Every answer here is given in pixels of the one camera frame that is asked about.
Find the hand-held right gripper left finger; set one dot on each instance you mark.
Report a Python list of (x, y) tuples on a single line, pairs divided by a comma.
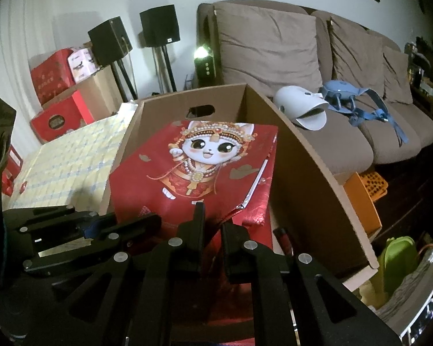
[(198, 238)]

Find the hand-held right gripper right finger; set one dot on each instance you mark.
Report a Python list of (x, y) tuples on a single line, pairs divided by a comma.
[(231, 256)]

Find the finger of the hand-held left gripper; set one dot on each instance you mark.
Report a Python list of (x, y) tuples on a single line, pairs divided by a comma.
[(137, 227), (57, 223)]

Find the red gift bag white label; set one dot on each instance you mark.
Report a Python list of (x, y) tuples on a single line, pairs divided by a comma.
[(12, 167)]

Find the red cat print bag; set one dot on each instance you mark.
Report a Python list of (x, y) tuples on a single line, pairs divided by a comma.
[(202, 158)]

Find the brown cardboard box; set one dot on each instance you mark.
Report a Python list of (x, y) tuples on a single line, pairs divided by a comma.
[(310, 187)]

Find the yellow checked tablecloth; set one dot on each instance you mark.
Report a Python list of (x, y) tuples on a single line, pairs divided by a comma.
[(68, 158)]

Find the red chocolate gift box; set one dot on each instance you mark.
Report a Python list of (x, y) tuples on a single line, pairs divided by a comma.
[(57, 122)]

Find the red patterned gift box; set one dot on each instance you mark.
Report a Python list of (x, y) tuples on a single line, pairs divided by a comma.
[(52, 77)]

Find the white curtain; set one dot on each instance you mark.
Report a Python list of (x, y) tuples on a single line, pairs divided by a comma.
[(3, 43)]

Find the large plain brown carton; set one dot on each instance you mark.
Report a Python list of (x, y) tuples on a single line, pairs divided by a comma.
[(101, 93)]

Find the white pink tissue pack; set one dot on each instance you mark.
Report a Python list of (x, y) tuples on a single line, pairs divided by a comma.
[(83, 65)]

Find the orange plastic crate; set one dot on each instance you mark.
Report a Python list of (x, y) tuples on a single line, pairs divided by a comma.
[(361, 205)]

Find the black speaker stand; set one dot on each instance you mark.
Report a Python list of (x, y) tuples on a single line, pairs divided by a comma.
[(169, 68), (124, 83)]

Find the brown sofa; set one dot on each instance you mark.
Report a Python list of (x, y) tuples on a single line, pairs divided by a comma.
[(346, 151)]

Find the white rounded appliance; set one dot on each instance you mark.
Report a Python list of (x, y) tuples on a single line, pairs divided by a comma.
[(296, 104)]

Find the green bag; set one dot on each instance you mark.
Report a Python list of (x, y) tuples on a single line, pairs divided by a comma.
[(397, 263)]

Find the black speaker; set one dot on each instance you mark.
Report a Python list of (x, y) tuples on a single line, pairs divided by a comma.
[(110, 41), (160, 25)]

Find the black lamp with bright light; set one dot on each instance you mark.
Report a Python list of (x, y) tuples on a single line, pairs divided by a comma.
[(205, 65)]

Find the large brown sofa cushion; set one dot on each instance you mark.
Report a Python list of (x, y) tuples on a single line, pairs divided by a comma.
[(267, 47)]

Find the small brown sofa cushion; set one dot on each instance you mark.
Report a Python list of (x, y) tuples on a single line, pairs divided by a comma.
[(397, 75)]

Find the cluttered dark shelf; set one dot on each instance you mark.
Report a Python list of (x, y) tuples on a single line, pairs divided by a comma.
[(425, 75)]

